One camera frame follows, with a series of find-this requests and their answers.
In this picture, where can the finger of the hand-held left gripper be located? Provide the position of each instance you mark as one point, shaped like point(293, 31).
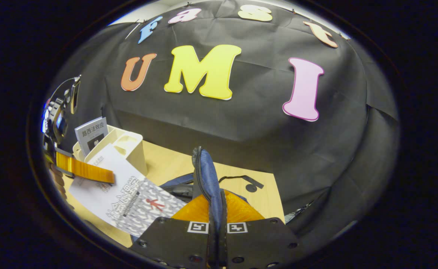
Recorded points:
point(84, 170)

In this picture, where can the grey-purple book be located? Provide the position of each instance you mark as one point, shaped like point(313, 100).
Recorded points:
point(92, 134)

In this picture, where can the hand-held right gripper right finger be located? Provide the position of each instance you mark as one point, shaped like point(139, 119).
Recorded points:
point(256, 244)

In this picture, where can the black backdrop cloth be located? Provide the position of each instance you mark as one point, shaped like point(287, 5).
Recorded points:
point(260, 123)

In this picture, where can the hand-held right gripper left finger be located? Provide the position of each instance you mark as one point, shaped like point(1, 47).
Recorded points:
point(174, 244)

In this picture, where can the cream plastic bookshelf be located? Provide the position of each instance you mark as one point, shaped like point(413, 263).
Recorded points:
point(131, 149)

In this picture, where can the white book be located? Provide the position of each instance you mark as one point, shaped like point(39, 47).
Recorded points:
point(129, 194)

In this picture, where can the blue schoolbag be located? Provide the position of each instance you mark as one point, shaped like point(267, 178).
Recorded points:
point(207, 175)

